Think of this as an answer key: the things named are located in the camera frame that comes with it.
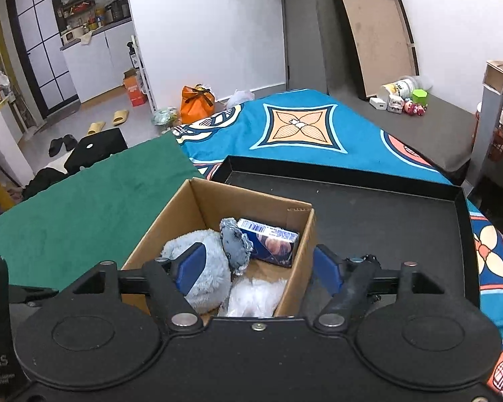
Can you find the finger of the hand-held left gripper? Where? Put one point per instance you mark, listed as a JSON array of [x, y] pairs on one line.
[[29, 293]]

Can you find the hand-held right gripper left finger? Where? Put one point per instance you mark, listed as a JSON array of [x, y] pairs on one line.
[[190, 268]]

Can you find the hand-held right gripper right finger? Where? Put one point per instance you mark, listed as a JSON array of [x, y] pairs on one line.
[[327, 270]]

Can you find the blue-grey plush toy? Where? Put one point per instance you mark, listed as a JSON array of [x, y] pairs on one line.
[[209, 276]]

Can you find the brown cardboard box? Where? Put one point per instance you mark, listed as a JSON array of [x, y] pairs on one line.
[[297, 268]]

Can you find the denim cloth piece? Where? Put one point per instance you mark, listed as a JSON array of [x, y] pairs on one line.
[[234, 243]]

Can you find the blue paper carton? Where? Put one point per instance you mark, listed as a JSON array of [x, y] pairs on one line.
[[272, 243]]

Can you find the black shallow tray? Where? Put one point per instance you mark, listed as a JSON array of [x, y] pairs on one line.
[[381, 226]]

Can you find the white packet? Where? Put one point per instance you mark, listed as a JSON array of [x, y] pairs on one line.
[[255, 297]]

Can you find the green sheet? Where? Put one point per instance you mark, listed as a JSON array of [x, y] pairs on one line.
[[92, 201]]

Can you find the black cloth on floor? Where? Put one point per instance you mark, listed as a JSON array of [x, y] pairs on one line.
[[44, 182]]

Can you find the blue patterned blanket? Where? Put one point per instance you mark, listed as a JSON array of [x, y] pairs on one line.
[[360, 134]]

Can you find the black laptop bag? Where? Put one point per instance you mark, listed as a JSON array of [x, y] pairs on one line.
[[96, 150]]

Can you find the clear plastic bag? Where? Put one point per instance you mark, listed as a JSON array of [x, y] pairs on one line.
[[165, 116]]

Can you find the orange gift bag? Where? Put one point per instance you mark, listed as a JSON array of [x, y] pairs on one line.
[[196, 106]]

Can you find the yellow slipper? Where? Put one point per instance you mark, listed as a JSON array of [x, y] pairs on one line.
[[120, 117], [96, 128]]

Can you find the grey padded bench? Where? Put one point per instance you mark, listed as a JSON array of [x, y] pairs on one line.
[[436, 134]]

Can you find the white charger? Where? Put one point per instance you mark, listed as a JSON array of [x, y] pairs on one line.
[[377, 103]]

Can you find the white plastic bag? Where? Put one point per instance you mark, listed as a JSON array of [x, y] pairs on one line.
[[239, 99]]

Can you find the small white figure toy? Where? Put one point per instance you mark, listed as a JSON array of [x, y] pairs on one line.
[[395, 104]]

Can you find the small red figure toys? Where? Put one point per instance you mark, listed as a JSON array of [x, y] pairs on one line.
[[414, 109]]

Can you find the red-orange carton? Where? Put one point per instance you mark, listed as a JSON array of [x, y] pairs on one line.
[[135, 90]]

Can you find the white jar yellow label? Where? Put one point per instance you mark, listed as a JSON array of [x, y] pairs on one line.
[[396, 88]]

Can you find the green hexagonal container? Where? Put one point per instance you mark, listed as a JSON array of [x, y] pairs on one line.
[[420, 97]]

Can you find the white floor rack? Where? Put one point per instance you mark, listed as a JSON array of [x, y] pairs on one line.
[[144, 75]]

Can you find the white kitchen cabinet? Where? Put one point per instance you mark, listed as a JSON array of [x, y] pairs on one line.
[[96, 67]]

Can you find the grey desk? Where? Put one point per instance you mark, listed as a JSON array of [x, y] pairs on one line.
[[490, 109]]

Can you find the brown board tray lid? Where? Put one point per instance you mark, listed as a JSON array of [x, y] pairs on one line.
[[377, 33]]

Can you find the grey door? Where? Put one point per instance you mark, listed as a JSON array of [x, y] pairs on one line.
[[302, 29]]

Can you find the black-framed sliding door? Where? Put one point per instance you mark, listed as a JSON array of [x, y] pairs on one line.
[[37, 42]]

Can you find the white microwave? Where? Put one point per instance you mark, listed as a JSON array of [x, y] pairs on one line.
[[72, 36]]

